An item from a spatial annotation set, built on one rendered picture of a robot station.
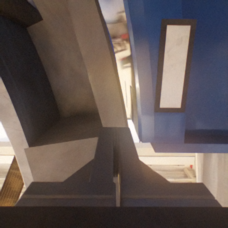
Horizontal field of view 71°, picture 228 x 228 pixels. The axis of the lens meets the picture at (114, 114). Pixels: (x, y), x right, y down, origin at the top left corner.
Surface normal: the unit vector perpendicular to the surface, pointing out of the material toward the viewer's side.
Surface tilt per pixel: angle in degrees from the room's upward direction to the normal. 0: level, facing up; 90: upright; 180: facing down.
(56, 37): 90
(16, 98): 104
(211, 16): 90
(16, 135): 90
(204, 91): 90
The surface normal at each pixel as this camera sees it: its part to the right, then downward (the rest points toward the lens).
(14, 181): 0.25, -0.02
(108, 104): 0.01, 0.26
